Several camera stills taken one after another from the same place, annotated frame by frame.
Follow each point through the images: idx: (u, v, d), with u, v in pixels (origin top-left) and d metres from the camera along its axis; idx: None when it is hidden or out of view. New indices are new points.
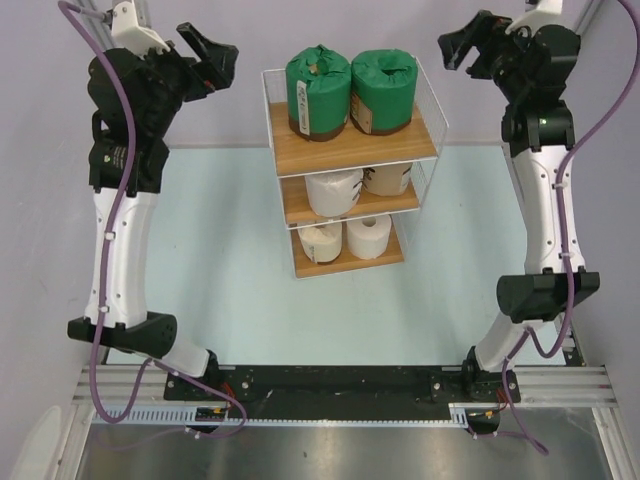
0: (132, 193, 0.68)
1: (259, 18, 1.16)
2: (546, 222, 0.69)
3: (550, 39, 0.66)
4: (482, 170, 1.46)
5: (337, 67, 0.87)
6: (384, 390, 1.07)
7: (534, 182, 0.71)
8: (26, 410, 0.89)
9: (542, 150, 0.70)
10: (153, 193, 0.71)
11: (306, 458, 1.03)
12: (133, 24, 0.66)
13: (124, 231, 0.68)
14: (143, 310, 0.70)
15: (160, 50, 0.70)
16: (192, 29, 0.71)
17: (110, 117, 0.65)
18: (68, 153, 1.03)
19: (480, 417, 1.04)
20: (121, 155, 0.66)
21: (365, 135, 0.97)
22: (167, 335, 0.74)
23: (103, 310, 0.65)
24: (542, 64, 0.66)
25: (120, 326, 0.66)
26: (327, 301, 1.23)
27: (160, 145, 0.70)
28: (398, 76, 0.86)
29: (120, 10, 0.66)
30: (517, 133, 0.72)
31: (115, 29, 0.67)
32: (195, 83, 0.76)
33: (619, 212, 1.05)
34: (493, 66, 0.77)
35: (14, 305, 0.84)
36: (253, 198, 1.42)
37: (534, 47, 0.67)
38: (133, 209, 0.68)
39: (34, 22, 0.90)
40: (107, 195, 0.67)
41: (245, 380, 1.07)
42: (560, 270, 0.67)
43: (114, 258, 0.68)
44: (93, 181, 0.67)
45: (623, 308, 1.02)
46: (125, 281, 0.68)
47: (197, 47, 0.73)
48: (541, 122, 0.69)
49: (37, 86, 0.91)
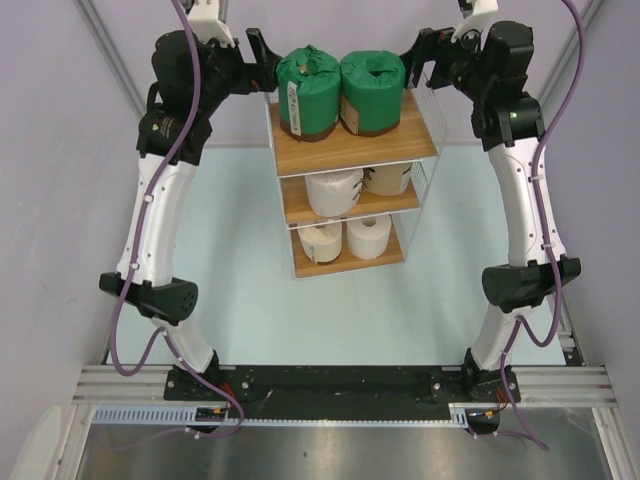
0: (174, 161, 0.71)
1: (259, 19, 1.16)
2: (526, 215, 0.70)
3: (505, 33, 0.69)
4: (482, 170, 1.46)
5: (326, 66, 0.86)
6: (384, 390, 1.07)
7: (511, 178, 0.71)
8: (26, 410, 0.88)
9: (515, 144, 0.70)
10: (192, 165, 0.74)
11: (306, 458, 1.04)
12: (214, 17, 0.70)
13: (161, 196, 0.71)
14: (169, 274, 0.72)
15: (224, 44, 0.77)
16: (260, 35, 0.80)
17: (166, 90, 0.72)
18: (69, 152, 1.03)
19: (480, 417, 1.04)
20: (169, 126, 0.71)
21: (353, 136, 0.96)
22: (188, 301, 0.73)
23: (134, 267, 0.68)
24: (504, 58, 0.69)
25: (148, 283, 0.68)
26: (326, 301, 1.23)
27: (204, 123, 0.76)
28: (385, 77, 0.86)
29: (204, 2, 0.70)
30: (487, 131, 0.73)
31: (193, 16, 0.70)
32: (243, 80, 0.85)
33: (619, 212, 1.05)
34: (450, 72, 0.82)
35: (14, 305, 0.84)
36: (254, 197, 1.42)
37: (491, 42, 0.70)
38: (173, 176, 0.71)
39: (34, 23, 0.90)
40: (153, 161, 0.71)
41: (245, 380, 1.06)
42: (545, 261, 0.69)
43: (149, 221, 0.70)
44: (139, 145, 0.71)
45: (624, 309, 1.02)
46: (157, 242, 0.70)
47: (259, 51, 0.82)
48: (512, 116, 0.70)
49: (37, 85, 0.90)
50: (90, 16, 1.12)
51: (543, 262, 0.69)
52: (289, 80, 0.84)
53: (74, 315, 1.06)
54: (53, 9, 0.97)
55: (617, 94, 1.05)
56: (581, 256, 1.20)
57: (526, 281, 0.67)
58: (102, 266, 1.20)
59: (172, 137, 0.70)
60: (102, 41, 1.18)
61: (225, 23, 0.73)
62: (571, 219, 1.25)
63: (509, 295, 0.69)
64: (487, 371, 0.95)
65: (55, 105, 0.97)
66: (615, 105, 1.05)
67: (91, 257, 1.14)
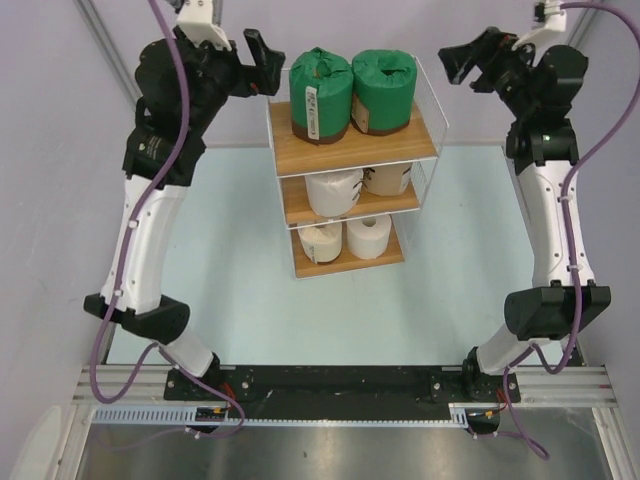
0: (160, 185, 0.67)
1: (257, 19, 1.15)
2: (552, 235, 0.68)
3: (556, 61, 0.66)
4: (483, 170, 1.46)
5: (338, 66, 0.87)
6: (384, 390, 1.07)
7: (539, 197, 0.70)
8: (25, 411, 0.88)
9: (545, 165, 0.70)
10: (182, 186, 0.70)
11: (306, 458, 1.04)
12: (207, 22, 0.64)
13: (147, 221, 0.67)
14: (156, 297, 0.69)
15: (220, 47, 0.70)
16: (259, 37, 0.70)
17: (153, 106, 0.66)
18: (69, 153, 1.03)
19: (480, 417, 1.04)
20: (156, 145, 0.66)
21: (361, 134, 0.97)
22: (177, 322, 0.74)
23: (117, 293, 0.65)
24: (549, 85, 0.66)
25: (130, 310, 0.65)
26: (327, 301, 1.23)
27: (196, 141, 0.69)
28: (397, 77, 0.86)
29: (196, 2, 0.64)
30: (520, 151, 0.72)
31: (182, 17, 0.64)
32: (241, 83, 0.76)
33: (620, 213, 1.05)
34: (499, 81, 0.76)
35: (12, 307, 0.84)
36: (255, 198, 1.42)
37: (541, 68, 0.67)
38: (159, 201, 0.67)
39: (34, 24, 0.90)
40: (138, 185, 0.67)
41: (245, 380, 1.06)
42: (568, 282, 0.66)
43: (133, 247, 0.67)
44: (125, 166, 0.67)
45: (624, 309, 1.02)
46: (141, 269, 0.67)
47: (257, 53, 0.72)
48: (545, 139, 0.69)
49: (37, 87, 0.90)
50: (90, 17, 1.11)
51: (567, 283, 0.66)
52: (306, 84, 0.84)
53: (74, 315, 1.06)
54: (52, 10, 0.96)
55: (618, 94, 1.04)
56: None
57: (548, 302, 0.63)
58: (102, 266, 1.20)
59: (159, 158, 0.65)
60: (102, 41, 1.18)
61: (219, 26, 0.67)
62: None
63: (531, 319, 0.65)
64: (488, 374, 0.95)
65: (54, 106, 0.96)
66: (617, 106, 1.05)
67: (91, 259, 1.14)
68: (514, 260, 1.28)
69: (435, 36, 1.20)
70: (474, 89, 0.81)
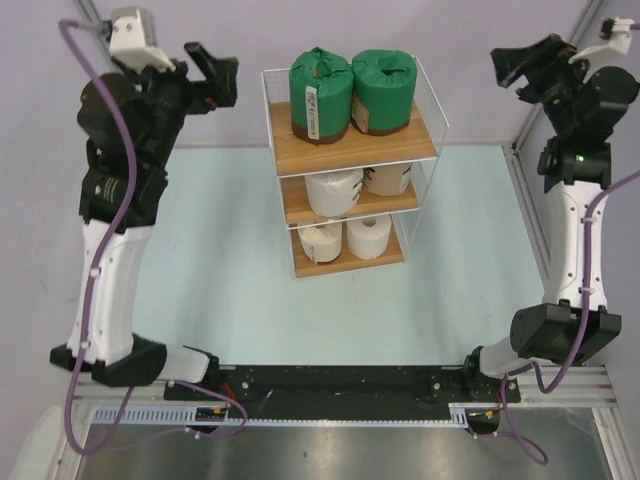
0: (121, 229, 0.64)
1: (257, 19, 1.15)
2: (568, 254, 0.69)
3: (604, 82, 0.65)
4: (483, 170, 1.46)
5: (338, 66, 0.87)
6: (384, 390, 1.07)
7: (563, 215, 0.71)
8: (26, 411, 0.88)
9: (574, 185, 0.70)
10: (145, 226, 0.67)
11: (306, 458, 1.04)
12: (141, 45, 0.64)
13: (110, 267, 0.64)
14: (127, 345, 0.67)
15: (162, 69, 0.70)
16: (202, 48, 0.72)
17: (105, 147, 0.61)
18: (68, 153, 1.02)
19: (480, 417, 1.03)
20: (112, 188, 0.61)
21: (361, 134, 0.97)
22: (153, 365, 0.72)
23: (84, 347, 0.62)
24: (590, 107, 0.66)
25: (101, 362, 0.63)
26: (327, 302, 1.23)
27: (156, 177, 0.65)
28: (397, 77, 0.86)
29: (124, 28, 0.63)
30: (550, 169, 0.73)
31: (115, 47, 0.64)
32: (194, 98, 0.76)
33: (620, 212, 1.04)
34: (545, 94, 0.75)
35: (13, 307, 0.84)
36: (255, 198, 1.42)
37: (587, 88, 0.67)
38: (121, 245, 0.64)
39: (33, 24, 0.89)
40: (96, 229, 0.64)
41: (245, 380, 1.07)
42: (578, 304, 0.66)
43: (98, 296, 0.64)
44: (82, 211, 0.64)
45: (624, 309, 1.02)
46: (108, 319, 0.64)
47: (204, 65, 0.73)
48: (577, 159, 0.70)
49: (36, 86, 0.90)
50: None
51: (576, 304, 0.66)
52: (306, 84, 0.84)
53: None
54: (51, 10, 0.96)
55: None
56: None
57: (554, 321, 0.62)
58: None
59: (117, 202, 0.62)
60: (102, 41, 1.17)
61: (156, 47, 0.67)
62: None
63: (535, 337, 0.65)
64: (488, 374, 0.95)
65: (53, 106, 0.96)
66: None
67: None
68: (513, 260, 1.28)
69: (435, 36, 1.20)
70: (518, 96, 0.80)
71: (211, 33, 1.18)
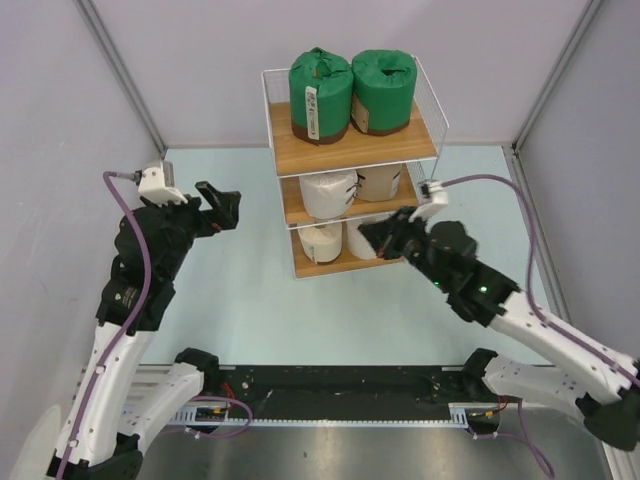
0: (131, 331, 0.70)
1: (257, 17, 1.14)
2: (573, 354, 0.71)
3: (440, 234, 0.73)
4: (482, 169, 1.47)
5: (338, 67, 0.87)
6: (384, 390, 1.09)
7: (530, 335, 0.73)
8: (27, 410, 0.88)
9: (508, 309, 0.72)
10: (150, 331, 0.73)
11: (306, 458, 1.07)
12: (161, 186, 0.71)
13: (114, 366, 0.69)
14: (110, 448, 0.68)
15: (177, 201, 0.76)
16: (209, 185, 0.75)
17: (129, 259, 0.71)
18: (69, 154, 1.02)
19: (481, 417, 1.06)
20: (131, 296, 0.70)
21: (361, 135, 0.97)
22: (129, 474, 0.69)
23: (71, 445, 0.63)
24: (456, 259, 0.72)
25: (84, 462, 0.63)
26: (328, 302, 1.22)
27: (168, 289, 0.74)
28: (397, 77, 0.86)
29: (149, 173, 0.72)
30: (476, 313, 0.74)
31: (142, 189, 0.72)
32: (204, 225, 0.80)
33: (624, 212, 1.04)
34: (405, 250, 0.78)
35: (12, 305, 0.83)
36: (255, 197, 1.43)
37: (437, 251, 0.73)
38: (128, 346, 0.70)
39: (30, 22, 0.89)
40: (109, 331, 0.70)
41: (245, 380, 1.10)
42: (627, 382, 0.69)
43: (96, 396, 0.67)
44: (98, 314, 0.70)
45: (628, 310, 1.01)
46: (101, 417, 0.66)
47: (211, 200, 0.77)
48: (483, 290, 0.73)
49: (33, 86, 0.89)
50: (87, 12, 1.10)
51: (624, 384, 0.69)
52: (306, 84, 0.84)
53: (73, 316, 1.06)
54: (49, 8, 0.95)
55: (621, 94, 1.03)
56: (582, 256, 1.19)
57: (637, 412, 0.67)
58: (101, 266, 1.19)
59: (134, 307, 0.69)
60: (100, 37, 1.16)
61: (174, 186, 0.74)
62: (571, 219, 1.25)
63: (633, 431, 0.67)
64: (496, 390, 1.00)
65: (52, 105, 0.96)
66: (620, 107, 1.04)
67: (91, 259, 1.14)
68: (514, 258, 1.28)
69: (436, 35, 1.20)
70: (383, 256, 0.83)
71: (211, 33, 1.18)
